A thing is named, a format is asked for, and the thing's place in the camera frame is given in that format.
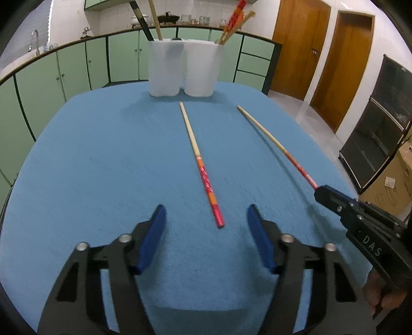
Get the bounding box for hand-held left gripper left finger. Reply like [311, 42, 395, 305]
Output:
[38, 204, 167, 335]

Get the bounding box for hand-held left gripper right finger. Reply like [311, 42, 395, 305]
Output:
[247, 204, 375, 335]

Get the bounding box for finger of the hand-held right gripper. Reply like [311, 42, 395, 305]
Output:
[315, 185, 359, 220]

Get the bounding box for red patterned chopstick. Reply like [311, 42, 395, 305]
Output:
[220, 0, 248, 44]
[237, 105, 320, 190]
[179, 102, 225, 229]

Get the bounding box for white double utensil holder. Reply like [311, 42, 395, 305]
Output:
[147, 39, 225, 97]

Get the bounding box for black chopstick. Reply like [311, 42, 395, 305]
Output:
[129, 0, 155, 42]

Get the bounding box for person's right hand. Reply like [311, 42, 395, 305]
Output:
[365, 269, 406, 310]

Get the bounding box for cardboard box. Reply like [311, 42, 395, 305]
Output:
[359, 142, 412, 223]

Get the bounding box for black glass cabinet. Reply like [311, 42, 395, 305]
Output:
[338, 54, 412, 194]

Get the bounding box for blue mat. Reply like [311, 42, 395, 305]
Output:
[0, 80, 377, 335]

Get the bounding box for wooden door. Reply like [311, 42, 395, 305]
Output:
[269, 0, 331, 101]
[310, 10, 375, 132]

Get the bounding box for green lower kitchen cabinets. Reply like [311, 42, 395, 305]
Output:
[0, 26, 282, 200]

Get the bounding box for green kitchen cabinets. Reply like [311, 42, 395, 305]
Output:
[0, 26, 282, 200]
[84, 0, 129, 10]

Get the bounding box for metal faucet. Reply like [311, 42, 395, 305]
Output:
[28, 30, 41, 57]

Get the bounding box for green upper kitchen cabinets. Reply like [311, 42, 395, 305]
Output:
[84, 0, 129, 10]

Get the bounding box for white window blinds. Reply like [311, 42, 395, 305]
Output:
[0, 0, 54, 55]

